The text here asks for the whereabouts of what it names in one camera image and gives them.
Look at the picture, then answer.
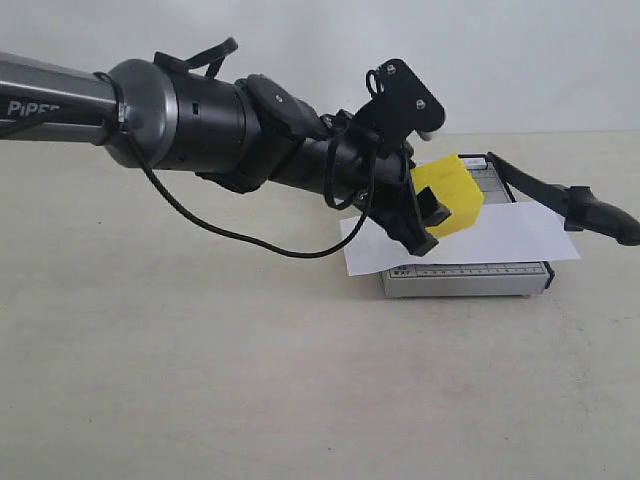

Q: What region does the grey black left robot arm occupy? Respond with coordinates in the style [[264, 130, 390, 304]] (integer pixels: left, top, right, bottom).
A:
[[1, 43, 451, 256]]

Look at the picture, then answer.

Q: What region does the black cutter blade lever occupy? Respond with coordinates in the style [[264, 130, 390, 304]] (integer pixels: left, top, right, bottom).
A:
[[486, 152, 639, 247]]

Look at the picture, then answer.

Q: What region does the yellow foam cube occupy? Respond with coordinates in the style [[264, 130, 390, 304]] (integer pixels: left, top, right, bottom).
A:
[[411, 154, 485, 239]]

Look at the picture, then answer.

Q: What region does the white paper sheet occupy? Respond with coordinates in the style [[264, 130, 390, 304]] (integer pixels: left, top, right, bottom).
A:
[[344, 201, 580, 276]]

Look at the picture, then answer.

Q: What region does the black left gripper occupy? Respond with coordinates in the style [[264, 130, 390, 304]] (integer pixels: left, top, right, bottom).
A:
[[349, 152, 452, 257]]

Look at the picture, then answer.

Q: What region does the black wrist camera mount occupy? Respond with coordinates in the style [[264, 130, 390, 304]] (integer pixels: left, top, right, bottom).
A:
[[354, 58, 446, 150]]

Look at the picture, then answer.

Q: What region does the black cable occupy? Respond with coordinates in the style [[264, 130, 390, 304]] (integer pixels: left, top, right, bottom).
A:
[[92, 71, 381, 260]]

